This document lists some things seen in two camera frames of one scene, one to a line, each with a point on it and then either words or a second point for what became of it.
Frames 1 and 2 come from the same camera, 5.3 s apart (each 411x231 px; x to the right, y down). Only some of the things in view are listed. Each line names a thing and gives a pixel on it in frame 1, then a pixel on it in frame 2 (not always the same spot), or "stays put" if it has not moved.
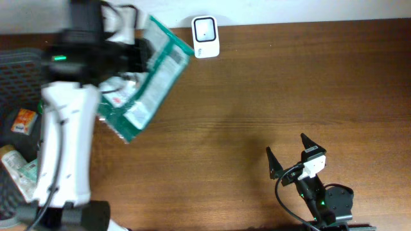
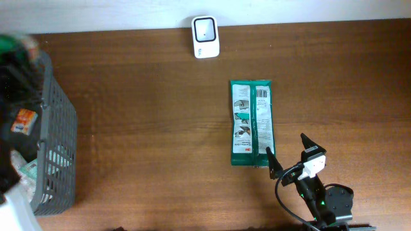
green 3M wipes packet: x=126 y=103 to x=252 y=122
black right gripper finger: x=310 y=146 stays put
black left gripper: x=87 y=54 to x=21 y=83
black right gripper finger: x=275 y=167 stays put
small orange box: x=24 y=121 stays put
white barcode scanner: x=205 y=36 stays put
